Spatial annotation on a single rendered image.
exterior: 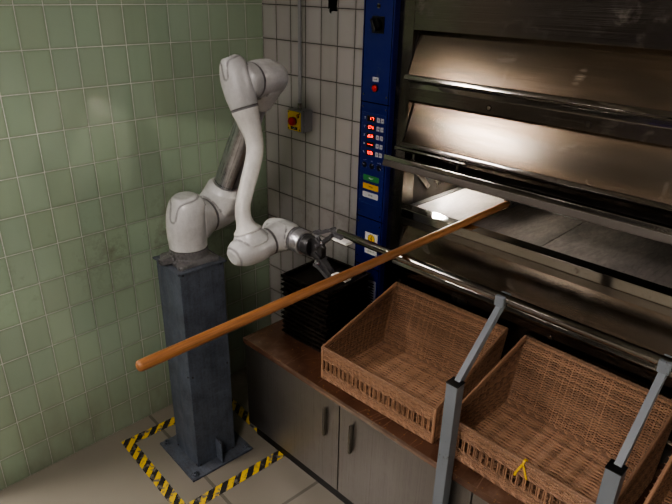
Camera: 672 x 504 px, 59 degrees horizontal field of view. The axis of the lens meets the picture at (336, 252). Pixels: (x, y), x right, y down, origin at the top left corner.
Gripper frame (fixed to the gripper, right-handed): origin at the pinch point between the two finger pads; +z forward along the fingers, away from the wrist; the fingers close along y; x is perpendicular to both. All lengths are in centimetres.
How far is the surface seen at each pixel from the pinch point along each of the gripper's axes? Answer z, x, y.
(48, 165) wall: -113, 51, -18
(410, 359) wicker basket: -1, -43, 60
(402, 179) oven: -24, -57, -11
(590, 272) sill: 59, -58, 2
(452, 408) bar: 48, 2, 32
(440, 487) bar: 48, 2, 64
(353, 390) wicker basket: -1, -8, 58
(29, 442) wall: -112, 81, 102
